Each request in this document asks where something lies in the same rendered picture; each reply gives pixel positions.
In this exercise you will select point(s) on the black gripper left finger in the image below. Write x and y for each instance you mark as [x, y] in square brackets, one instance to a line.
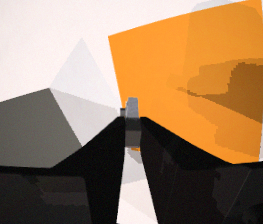
[83, 189]

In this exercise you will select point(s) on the grey panel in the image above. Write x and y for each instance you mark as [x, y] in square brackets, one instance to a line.
[34, 132]

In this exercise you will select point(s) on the orange flat square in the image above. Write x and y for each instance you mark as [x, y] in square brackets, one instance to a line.
[199, 75]

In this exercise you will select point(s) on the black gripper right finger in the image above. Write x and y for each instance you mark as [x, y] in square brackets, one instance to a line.
[189, 185]

